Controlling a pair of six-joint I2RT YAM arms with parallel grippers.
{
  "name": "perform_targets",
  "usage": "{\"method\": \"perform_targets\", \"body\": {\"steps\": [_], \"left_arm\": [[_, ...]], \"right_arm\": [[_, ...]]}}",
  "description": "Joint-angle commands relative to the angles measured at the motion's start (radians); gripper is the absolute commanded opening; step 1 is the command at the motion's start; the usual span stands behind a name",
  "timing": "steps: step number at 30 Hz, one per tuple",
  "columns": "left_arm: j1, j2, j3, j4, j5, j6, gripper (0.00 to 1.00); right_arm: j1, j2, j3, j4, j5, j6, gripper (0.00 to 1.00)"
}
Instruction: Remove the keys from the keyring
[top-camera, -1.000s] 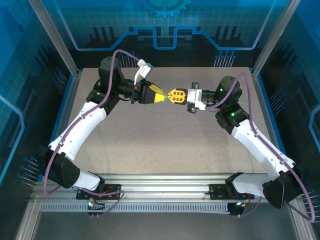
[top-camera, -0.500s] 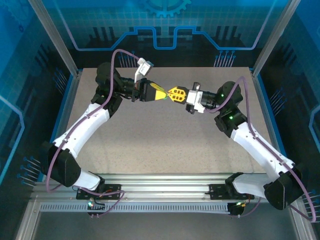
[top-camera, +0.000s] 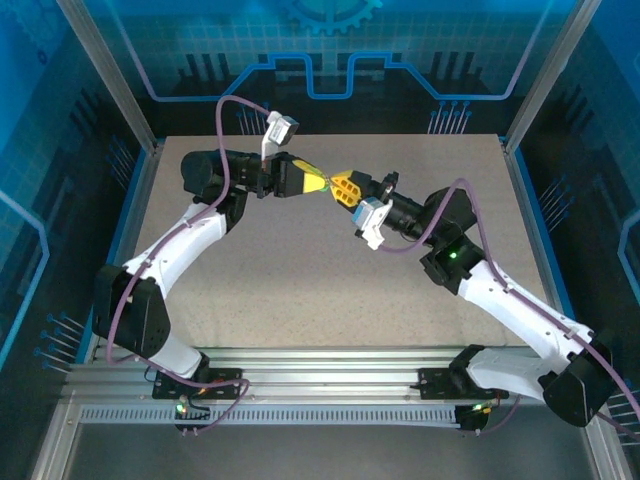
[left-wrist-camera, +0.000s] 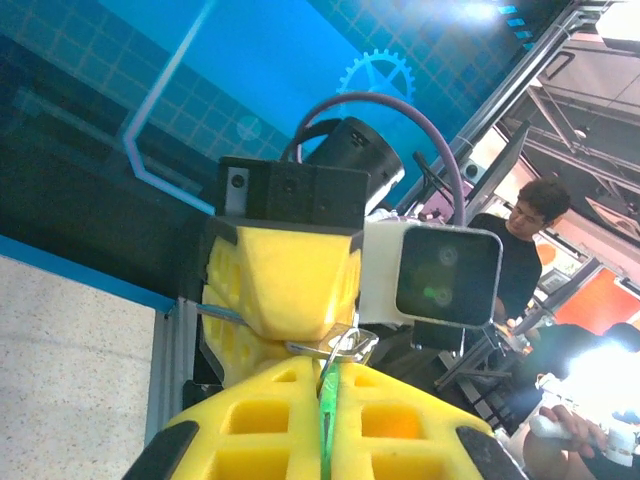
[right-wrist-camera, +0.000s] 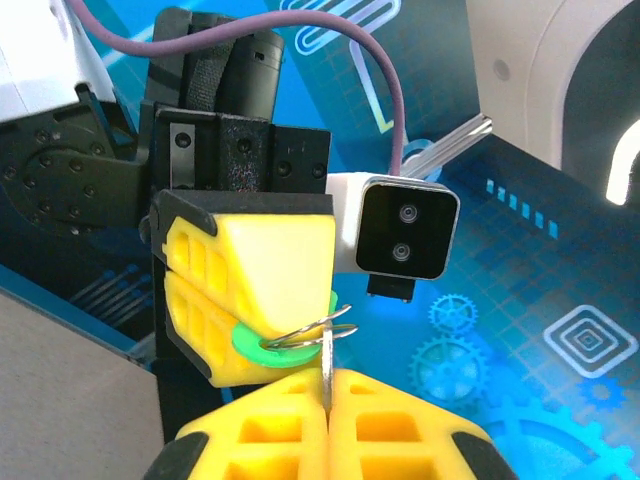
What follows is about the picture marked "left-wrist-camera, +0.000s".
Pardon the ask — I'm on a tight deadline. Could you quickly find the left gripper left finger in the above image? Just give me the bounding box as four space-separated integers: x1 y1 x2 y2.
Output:
122 354 324 480

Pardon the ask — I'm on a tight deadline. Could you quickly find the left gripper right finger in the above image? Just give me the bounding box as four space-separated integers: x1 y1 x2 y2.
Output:
329 362 529 480

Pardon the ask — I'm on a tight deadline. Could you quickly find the metal keyring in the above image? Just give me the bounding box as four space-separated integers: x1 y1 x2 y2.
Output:
319 327 362 386

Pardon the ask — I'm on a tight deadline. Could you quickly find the green key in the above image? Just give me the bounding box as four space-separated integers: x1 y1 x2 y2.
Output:
316 360 346 480

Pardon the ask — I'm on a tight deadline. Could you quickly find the silver key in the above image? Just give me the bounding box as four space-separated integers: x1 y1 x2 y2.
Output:
196 302 380 366

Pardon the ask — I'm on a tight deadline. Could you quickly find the person's hand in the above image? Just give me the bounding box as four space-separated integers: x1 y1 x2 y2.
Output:
539 403 604 454

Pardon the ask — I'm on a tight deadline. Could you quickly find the person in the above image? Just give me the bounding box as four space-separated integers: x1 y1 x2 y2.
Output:
467 177 572 331
522 322 640 480

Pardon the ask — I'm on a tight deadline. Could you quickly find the aluminium table side rail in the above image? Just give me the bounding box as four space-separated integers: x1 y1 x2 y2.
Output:
146 297 201 444

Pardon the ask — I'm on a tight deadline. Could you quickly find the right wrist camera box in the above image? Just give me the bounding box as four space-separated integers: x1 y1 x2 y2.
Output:
358 218 504 351

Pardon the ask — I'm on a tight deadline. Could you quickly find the aluminium frame post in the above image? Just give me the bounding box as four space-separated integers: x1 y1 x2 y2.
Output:
394 0 616 216

